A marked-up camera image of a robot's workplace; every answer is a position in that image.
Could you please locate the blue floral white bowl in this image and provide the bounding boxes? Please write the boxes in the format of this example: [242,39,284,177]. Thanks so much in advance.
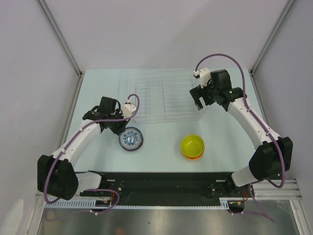
[118,127,144,152]

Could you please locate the clear plastic dish rack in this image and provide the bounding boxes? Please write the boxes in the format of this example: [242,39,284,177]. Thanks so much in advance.
[120,69,207,123]

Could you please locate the yellow-green plastic bowl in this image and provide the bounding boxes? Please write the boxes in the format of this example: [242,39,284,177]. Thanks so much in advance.
[180,135,205,157]

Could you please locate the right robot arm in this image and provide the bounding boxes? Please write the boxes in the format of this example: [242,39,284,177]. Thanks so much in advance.
[189,68,293,196]

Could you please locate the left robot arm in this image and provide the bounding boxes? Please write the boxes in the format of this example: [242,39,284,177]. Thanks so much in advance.
[37,97,137,204]

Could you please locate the orange plastic bowl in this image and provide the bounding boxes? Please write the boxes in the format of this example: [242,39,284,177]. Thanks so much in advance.
[183,151,204,161]

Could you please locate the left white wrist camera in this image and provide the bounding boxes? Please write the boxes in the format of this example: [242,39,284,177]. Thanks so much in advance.
[121,99,137,118]

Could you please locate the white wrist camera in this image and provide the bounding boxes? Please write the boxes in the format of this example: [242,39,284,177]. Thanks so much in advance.
[193,68,211,88]
[121,99,137,118]

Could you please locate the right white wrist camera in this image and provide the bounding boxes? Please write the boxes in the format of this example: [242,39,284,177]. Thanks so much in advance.
[193,68,211,88]

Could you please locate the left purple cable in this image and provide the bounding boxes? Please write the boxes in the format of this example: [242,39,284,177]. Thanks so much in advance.
[43,94,140,222]

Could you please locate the purple cable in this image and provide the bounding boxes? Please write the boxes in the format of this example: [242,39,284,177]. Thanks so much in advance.
[43,94,140,222]
[194,53,287,223]

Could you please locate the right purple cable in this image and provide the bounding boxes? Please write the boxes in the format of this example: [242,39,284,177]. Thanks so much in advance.
[194,53,287,223]

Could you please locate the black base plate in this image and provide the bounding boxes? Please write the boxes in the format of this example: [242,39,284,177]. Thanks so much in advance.
[80,172,249,207]

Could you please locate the white slotted cable duct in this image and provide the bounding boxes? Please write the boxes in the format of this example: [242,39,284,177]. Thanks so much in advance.
[45,199,229,210]

